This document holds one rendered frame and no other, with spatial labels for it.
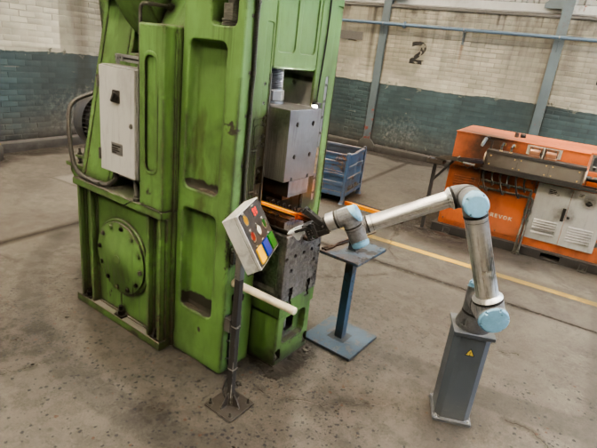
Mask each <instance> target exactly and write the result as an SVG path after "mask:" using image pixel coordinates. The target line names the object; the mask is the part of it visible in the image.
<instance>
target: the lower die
mask: <svg viewBox="0 0 597 448"><path fill-rule="evenodd" d="M261 201H263V202H266V203H269V204H273V203H270V202H268V201H265V200H262V199H261ZM273 205H276V206H279V207H282V206H280V205H277V204H273ZM261 207H262V209H263V211H265V209H267V211H265V215H266V217H267V220H268V219H269V213H270V212H271V213H270V221H269V222H270V224H271V225H274V224H275V226H276V227H278V228H282V229H285V230H288V231H290V230H291V228H295V227H297V226H299V225H301V224H303V222H304V221H303V220H295V218H296V216H295V215H292V214H289V213H287V212H282V211H280V210H277V209H275V208H272V207H269V206H266V205H263V204H262V205H261ZM282 208H284V209H287V210H290V211H293V210H291V209H288V208H285V207H282ZM272 212H274V215H273V213H272ZM293 212H296V211H293ZM277 213H279V215H280V216H279V218H278V214H277ZM296 213H299V212H296ZM276 214H277V215H276ZM275 215H276V220H275Z"/></svg>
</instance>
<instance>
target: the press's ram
mask: <svg viewBox="0 0 597 448"><path fill-rule="evenodd" d="M321 113H322V109H321V108H313V107H309V106H304V105H299V104H294V103H289V102H285V101H284V102H283V104H270V108H269V118H268V128H267V148H266V158H265V168H264V177H266V178H269V179H271V180H277V181H280V182H282V183H284V182H288V181H291V180H298V179H302V178H305V177H310V176H314V163H315V156H316V149H317V141H318V134H319V127H320V120H321Z"/></svg>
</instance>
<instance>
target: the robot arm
mask: <svg viewBox="0 0 597 448"><path fill-rule="evenodd" d="M447 208H452V209H454V210H455V209H457V208H462V213H463V219H464V222H465V227H466V238H467V244H468V250H469V256H470V261H471V268H472V273H473V279H471V280H470V282H469V284H468V286H467V290H466V296H465V300H464V304H463V307H462V309H461V311H460V312H459V313H458V315H457V316H456V319H455V323H456V325H457V326H458V327H459V328H460V329H462V330H463V331H465V332H469V333H472V334H476V335H485V334H488V333H490V332H491V333H494V332H501V331H502V330H504V329H505V328H506V327H507V326H508V325H509V322H510V317H509V315H508V313H507V311H506V310H505V302H504V295H503V294H502V293H501V292H499V291H498V281H497V275H496V268H495V261H494V254H493V248H492V242H491V234H490V223H489V208H490V201H489V199H488V198H487V196H486V195H485V194H484V193H483V192H481V191H480V190H479V189H478V188H477V187H476V186H474V185H468V184H462V185H455V186H451V187H448V188H446V190H445V191H444V192H441V193H439V194H435V195H432V196H428V197H424V198H421V199H418V200H416V201H413V202H409V203H406V204H402V205H398V206H395V207H393V208H390V209H387V210H384V211H381V212H376V213H372V214H370V215H365V216H362V214H361V212H360V210H359V208H358V207H357V205H355V204H351V205H348V206H346V207H343V208H340V209H338V210H336V211H333V212H328V213H325V214H324V216H323V217H320V216H318V215H317V214H316V213H315V212H313V211H312V210H311V209H310V208H309V207H307V206H306V207H305V208H304V209H303V211H302V212H303V213H304V214H305V215H306V216H307V217H309V218H310V219H311V220H310V221H308V222H306V223H303V224H301V225H299V226H297V227H295V228H293V229H291V230H290V231H289V232H288V235H293V236H294V237H295V238H296V239H297V240H300V238H301V237H302V235H304V234H305V232H306V236H307V239H308V241H312V240H314V239H312V238H313V237H315V239H317V238H319V237H320V236H324V235H327V234H329V233H330V232H331V231H332V230H335V229H338V228H343V227H344V229H345V231H346V234H347V237H348V239H349V241H350V244H351V246H352V247H353V249H361V248H363V247H364V246H366V245H368V244H369V242H370V241H369V238H368V237H367V234H366V233H370V232H371V231H374V230H377V229H380V228H385V227H388V226H391V225H394V224H397V223H400V222H404V221H406V220H412V219H415V218H417V217H421V216H424V215H427V214H429V213H433V212H438V211H441V210H444V209H447ZM311 239H312V240H311Z"/></svg>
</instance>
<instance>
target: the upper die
mask: <svg viewBox="0 0 597 448"><path fill-rule="evenodd" d="M308 178H309V177H305V178H302V179H298V180H291V181H288V182H284V183H282V182H280V181H277V180H271V179H269V178H266V177H264V178H263V188H262V189H263V190H265V191H268V192H271V193H274V194H277V195H279V196H284V197H290V196H295V195H299V194H302V193H306V192H307V185H308Z"/></svg>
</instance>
